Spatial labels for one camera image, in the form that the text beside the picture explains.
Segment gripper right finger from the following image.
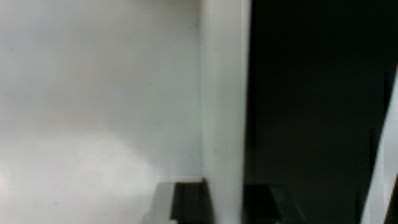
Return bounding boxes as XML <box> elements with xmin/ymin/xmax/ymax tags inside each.
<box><xmin>244</xmin><ymin>184</ymin><xmax>306</xmax><ymax>224</ymax></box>

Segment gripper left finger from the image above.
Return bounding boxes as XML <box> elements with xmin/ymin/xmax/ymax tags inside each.
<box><xmin>155</xmin><ymin>180</ymin><xmax>214</xmax><ymax>224</ymax></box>

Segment white square tabletop part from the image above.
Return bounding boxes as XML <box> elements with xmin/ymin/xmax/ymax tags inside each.
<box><xmin>0</xmin><ymin>0</ymin><xmax>251</xmax><ymax>224</ymax></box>

